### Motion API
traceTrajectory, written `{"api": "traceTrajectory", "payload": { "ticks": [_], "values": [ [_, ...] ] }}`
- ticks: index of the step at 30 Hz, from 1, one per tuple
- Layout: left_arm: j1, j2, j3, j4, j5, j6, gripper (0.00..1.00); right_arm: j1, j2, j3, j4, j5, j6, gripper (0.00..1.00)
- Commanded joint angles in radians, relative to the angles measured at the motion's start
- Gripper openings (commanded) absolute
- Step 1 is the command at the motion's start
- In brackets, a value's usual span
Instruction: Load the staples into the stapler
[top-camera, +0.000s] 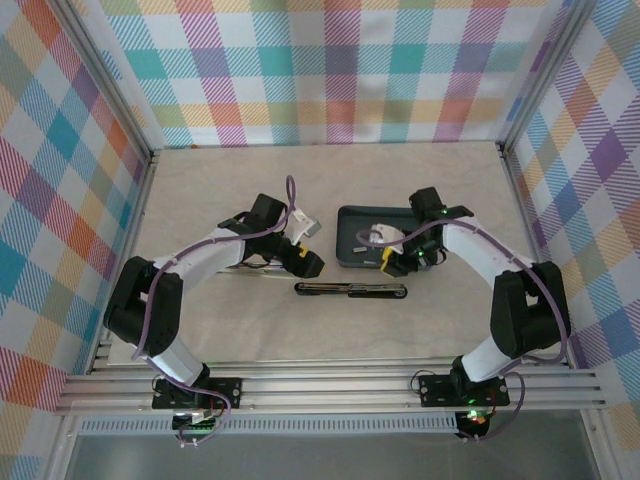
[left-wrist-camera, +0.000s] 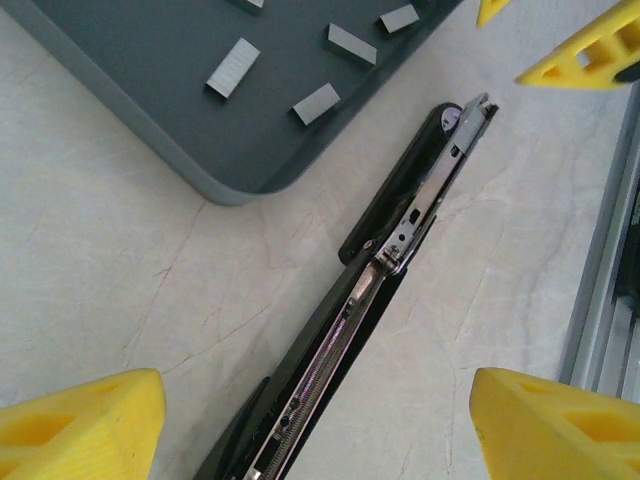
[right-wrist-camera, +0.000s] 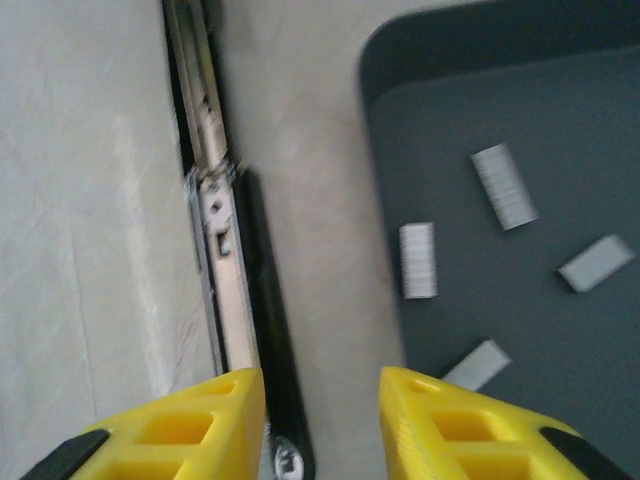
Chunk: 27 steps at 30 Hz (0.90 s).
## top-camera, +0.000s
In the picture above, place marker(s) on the black stapler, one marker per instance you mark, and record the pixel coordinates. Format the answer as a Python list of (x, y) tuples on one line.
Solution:
[(370, 291)]

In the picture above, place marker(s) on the dark grey plastic tray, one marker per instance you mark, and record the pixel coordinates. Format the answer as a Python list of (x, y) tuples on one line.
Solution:
[(350, 225)]

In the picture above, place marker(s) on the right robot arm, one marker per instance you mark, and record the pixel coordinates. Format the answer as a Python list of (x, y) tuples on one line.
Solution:
[(525, 310)]

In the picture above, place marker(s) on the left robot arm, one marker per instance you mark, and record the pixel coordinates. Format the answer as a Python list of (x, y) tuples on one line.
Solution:
[(210, 252)]

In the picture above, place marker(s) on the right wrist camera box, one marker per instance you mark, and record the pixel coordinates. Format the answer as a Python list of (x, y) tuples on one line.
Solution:
[(387, 234)]

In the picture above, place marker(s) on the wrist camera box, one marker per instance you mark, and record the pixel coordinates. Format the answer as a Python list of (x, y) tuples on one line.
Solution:
[(387, 234), (310, 227)]

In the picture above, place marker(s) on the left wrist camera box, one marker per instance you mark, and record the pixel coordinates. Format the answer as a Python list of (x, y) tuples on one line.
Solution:
[(310, 227)]

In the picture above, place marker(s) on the aluminium side rail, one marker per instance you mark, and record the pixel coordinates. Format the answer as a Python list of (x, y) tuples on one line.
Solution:
[(536, 250), (135, 225)]

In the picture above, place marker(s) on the long aluminium base rail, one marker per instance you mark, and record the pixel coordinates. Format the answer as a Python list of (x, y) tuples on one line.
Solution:
[(325, 387)]

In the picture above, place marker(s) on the aluminium corner post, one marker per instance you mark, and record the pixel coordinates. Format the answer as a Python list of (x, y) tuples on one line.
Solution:
[(105, 75), (545, 75)]

